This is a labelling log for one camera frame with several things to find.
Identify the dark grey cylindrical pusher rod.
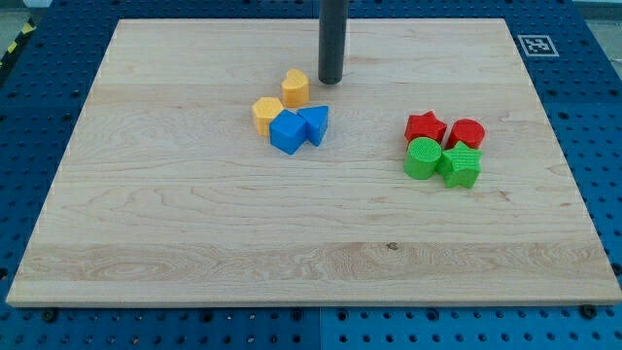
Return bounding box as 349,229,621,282
318,0,349,85

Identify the yellow heart block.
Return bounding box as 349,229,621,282
281,68,310,108

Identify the yellow hexagon block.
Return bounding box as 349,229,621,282
252,97,284,136

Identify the blue triangle block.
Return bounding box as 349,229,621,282
296,105,329,147

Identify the blue cube block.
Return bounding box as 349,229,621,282
269,110,306,155

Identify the red star block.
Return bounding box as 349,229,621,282
404,111,447,144

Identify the green cylinder block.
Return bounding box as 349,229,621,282
403,137,442,180

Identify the red cylinder block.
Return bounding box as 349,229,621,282
445,119,486,149

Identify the wooden board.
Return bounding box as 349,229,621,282
7,18,621,308

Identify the green star block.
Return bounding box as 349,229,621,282
436,141,483,189

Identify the white fiducial marker tag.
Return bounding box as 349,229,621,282
518,34,559,57

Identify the yellow black hazard tape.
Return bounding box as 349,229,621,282
1,17,37,69

